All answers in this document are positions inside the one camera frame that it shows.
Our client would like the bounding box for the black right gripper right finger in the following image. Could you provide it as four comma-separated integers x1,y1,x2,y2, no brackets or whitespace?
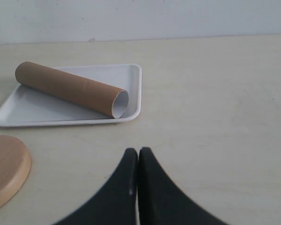
138,147,226,225

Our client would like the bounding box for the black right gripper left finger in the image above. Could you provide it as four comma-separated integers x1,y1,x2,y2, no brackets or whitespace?
56,148,138,225

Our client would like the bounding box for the brown cardboard tube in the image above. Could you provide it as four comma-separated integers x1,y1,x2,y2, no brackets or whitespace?
15,61,129,119

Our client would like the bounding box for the wooden paper towel holder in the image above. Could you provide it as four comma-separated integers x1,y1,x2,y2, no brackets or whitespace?
0,135,31,207

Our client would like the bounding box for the white plastic tray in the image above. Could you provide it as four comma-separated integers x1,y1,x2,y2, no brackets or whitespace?
0,64,142,127

